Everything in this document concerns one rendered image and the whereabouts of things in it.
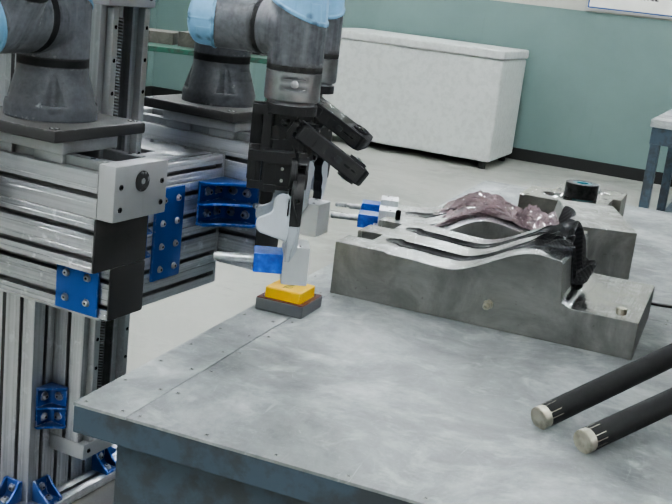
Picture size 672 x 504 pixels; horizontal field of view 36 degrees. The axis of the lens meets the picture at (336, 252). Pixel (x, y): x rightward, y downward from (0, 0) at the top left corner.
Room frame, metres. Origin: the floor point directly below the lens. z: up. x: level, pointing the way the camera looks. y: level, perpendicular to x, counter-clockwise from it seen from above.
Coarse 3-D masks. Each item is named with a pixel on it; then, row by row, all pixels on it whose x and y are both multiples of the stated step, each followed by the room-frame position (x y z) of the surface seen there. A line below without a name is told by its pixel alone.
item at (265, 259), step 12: (300, 240) 1.43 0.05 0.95; (216, 252) 1.40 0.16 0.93; (228, 252) 1.40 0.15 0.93; (264, 252) 1.39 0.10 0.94; (276, 252) 1.40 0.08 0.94; (300, 252) 1.39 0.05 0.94; (252, 264) 1.41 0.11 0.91; (264, 264) 1.39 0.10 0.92; (276, 264) 1.39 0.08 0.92; (288, 264) 1.39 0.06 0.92; (300, 264) 1.39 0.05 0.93; (288, 276) 1.39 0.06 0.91; (300, 276) 1.39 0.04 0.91
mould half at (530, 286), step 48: (384, 240) 1.74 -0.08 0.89; (432, 240) 1.79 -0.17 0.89; (480, 240) 1.85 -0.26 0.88; (528, 240) 1.71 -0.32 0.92; (336, 288) 1.69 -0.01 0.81; (384, 288) 1.66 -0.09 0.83; (432, 288) 1.63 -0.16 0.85; (480, 288) 1.60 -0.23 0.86; (528, 288) 1.58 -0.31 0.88; (576, 288) 1.69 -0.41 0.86; (624, 288) 1.72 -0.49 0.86; (528, 336) 1.57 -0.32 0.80; (576, 336) 1.55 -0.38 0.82; (624, 336) 1.52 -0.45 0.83
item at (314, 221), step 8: (312, 200) 1.71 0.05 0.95; (320, 200) 1.72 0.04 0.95; (312, 208) 1.68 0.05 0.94; (320, 208) 1.68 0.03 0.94; (328, 208) 1.71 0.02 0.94; (304, 216) 1.68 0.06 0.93; (312, 216) 1.68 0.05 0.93; (320, 216) 1.69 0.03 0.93; (328, 216) 1.72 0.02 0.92; (304, 224) 1.68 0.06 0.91; (312, 224) 1.68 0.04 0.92; (320, 224) 1.69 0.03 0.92; (304, 232) 1.68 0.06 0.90; (312, 232) 1.68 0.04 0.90; (320, 232) 1.69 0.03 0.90
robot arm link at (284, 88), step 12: (276, 72) 1.38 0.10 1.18; (288, 72) 1.45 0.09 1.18; (276, 84) 1.38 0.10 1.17; (288, 84) 1.38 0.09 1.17; (300, 84) 1.38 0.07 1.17; (312, 84) 1.39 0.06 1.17; (264, 96) 1.40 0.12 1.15; (276, 96) 1.38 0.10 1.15; (288, 96) 1.37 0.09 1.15; (300, 96) 1.38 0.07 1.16; (312, 96) 1.39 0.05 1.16
